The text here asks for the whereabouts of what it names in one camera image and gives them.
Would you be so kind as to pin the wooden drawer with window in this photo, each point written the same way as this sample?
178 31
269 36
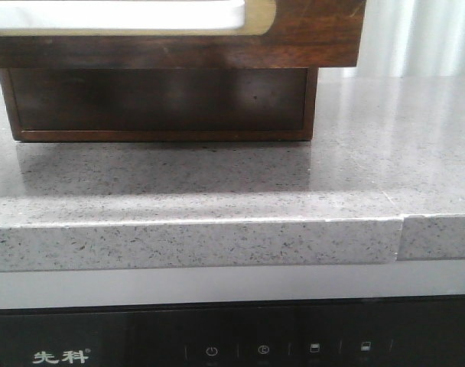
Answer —
279 34

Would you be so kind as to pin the dark wooden drawer cabinet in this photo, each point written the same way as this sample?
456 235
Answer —
304 133

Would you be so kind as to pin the lower wooden drawer with notch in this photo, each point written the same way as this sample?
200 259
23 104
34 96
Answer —
160 100

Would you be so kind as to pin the black appliance control panel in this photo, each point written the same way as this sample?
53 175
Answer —
394 331

